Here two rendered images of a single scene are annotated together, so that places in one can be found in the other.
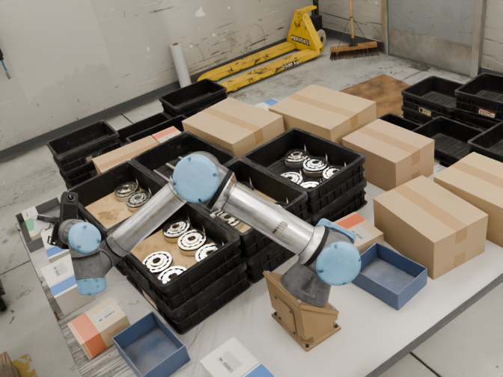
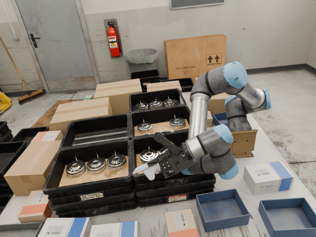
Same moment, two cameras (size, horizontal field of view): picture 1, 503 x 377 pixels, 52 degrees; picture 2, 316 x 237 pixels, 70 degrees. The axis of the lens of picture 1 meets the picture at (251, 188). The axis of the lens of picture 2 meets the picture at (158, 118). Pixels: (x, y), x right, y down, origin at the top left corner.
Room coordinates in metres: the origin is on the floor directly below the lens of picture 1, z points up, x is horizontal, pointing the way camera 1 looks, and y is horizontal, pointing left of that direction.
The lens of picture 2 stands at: (0.99, 1.11, 1.66)
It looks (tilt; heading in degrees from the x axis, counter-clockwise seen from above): 31 degrees down; 298
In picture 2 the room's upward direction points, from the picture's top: 6 degrees counter-clockwise
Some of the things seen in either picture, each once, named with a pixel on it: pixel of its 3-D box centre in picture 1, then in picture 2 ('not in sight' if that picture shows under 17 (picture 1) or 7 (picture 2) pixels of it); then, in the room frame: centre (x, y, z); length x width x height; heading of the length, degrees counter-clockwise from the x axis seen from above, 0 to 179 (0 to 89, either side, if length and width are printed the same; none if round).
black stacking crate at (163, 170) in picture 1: (186, 170); (99, 137); (1.87, 0.25, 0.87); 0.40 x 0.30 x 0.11; 32
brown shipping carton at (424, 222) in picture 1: (427, 224); (215, 101); (1.33, -0.56, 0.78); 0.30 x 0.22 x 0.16; 20
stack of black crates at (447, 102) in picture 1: (440, 115); not in sight; (2.84, -1.27, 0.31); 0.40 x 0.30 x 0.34; 26
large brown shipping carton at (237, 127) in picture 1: (234, 137); (85, 120); (2.20, 0.03, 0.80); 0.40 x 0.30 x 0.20; 34
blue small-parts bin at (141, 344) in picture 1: (150, 348); (221, 209); (1.08, 0.40, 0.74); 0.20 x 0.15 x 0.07; 32
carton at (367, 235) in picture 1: (355, 236); (200, 119); (1.39, -0.33, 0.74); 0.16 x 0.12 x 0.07; 21
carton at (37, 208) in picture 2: not in sight; (39, 207); (1.94, 0.72, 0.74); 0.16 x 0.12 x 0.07; 119
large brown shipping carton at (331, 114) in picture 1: (322, 123); (120, 97); (2.15, -0.39, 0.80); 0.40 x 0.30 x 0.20; 33
